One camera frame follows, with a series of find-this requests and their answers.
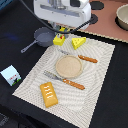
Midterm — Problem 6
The beige bowl on stove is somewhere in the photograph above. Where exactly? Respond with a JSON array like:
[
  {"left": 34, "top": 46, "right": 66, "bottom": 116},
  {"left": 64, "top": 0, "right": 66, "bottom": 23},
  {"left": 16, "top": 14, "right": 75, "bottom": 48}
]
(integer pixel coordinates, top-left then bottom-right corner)
[{"left": 116, "top": 4, "right": 128, "bottom": 30}]

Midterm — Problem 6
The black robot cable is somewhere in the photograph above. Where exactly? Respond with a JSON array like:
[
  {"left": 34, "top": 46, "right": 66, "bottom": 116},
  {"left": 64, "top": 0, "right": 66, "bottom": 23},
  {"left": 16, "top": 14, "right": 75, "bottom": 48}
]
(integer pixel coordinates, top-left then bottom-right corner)
[{"left": 18, "top": 0, "right": 96, "bottom": 34}]

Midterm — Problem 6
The white milk carton toy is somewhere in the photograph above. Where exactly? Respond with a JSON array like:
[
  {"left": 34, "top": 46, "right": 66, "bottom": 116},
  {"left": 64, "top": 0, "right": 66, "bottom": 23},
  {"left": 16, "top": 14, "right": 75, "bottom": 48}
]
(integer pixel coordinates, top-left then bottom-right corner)
[{"left": 0, "top": 65, "right": 21, "bottom": 86}]

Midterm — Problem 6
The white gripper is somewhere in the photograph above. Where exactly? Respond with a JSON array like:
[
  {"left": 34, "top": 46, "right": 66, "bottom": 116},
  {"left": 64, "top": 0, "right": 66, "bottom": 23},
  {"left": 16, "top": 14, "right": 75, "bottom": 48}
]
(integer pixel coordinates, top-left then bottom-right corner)
[{"left": 34, "top": 0, "right": 91, "bottom": 35}]

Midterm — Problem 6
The beige woven placemat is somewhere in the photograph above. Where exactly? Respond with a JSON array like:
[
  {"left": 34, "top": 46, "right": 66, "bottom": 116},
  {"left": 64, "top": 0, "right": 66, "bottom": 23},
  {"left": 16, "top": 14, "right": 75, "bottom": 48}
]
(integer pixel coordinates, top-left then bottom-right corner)
[{"left": 13, "top": 34, "right": 115, "bottom": 128}]

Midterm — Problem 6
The pink toy stove top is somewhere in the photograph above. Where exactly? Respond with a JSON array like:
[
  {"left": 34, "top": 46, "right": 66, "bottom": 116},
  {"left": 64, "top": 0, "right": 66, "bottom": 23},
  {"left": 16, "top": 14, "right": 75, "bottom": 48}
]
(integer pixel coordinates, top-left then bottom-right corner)
[{"left": 84, "top": 0, "right": 128, "bottom": 43}]

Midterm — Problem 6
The toy knife wooden handle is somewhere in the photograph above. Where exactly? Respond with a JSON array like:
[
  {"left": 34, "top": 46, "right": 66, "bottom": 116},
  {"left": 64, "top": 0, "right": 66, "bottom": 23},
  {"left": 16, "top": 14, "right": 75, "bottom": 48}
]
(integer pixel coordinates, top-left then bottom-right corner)
[{"left": 58, "top": 49, "right": 99, "bottom": 64}]

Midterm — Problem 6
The yellow butter box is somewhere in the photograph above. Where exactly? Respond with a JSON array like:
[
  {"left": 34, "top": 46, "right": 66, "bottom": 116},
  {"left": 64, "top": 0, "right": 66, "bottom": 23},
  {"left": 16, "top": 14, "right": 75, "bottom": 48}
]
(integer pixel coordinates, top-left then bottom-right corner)
[{"left": 53, "top": 34, "right": 65, "bottom": 46}]

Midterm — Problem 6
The yellow cheese wedge toy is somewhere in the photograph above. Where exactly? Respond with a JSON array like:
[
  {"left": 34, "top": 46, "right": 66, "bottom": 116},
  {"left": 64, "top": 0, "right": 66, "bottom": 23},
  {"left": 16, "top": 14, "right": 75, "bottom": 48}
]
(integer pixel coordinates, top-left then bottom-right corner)
[{"left": 72, "top": 37, "right": 86, "bottom": 49}]

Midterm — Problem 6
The orange bread loaf toy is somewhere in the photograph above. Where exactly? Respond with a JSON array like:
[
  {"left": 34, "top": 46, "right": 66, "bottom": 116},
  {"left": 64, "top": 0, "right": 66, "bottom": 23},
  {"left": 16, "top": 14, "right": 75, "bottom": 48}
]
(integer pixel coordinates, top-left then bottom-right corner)
[{"left": 40, "top": 82, "right": 58, "bottom": 107}]

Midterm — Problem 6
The grey saucepan with handle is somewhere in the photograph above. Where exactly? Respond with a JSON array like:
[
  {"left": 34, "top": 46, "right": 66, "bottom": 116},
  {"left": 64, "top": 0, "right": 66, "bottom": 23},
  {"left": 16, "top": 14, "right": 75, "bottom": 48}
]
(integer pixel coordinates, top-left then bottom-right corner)
[{"left": 21, "top": 27, "right": 55, "bottom": 53}]

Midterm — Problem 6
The round wooden plate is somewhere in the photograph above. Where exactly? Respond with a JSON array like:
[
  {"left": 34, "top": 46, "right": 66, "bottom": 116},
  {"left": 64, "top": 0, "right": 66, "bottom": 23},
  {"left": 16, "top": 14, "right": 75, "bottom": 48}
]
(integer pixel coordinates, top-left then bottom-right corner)
[{"left": 55, "top": 55, "right": 83, "bottom": 78}]

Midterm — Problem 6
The toy fork wooden handle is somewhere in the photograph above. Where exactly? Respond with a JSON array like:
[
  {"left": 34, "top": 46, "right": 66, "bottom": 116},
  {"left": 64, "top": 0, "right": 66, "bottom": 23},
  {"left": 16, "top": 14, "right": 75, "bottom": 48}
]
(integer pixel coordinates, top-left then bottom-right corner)
[{"left": 44, "top": 71, "right": 85, "bottom": 90}]

